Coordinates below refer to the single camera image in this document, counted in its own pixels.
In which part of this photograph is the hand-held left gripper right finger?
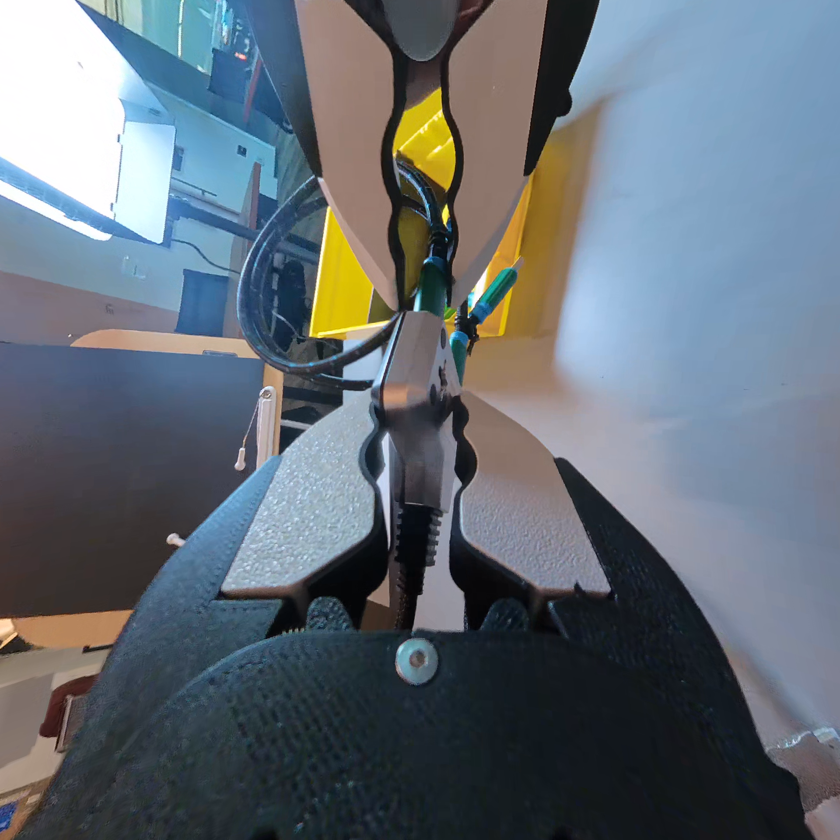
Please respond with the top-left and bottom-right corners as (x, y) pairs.
(450, 397), (614, 611)

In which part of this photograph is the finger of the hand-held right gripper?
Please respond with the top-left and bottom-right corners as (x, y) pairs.
(445, 0), (550, 309)
(294, 0), (403, 311)

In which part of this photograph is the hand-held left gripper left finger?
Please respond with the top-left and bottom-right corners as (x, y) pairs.
(222, 399), (395, 611)

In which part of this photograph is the yellow plastic bin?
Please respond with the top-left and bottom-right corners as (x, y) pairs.
(308, 88), (534, 340)

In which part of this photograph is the silver multiport hub adapter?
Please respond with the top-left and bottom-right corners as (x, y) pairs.
(371, 310), (472, 514)

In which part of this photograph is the black braided green-plug hdmi cable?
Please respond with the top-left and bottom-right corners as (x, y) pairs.
(238, 152), (457, 392)

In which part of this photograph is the black panel with wooden edge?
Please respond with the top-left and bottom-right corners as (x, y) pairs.
(0, 328), (286, 654)

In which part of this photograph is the small black box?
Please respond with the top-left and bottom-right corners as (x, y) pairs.
(176, 268), (229, 336)

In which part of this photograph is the white pull cord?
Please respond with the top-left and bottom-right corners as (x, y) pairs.
(231, 386), (277, 472)

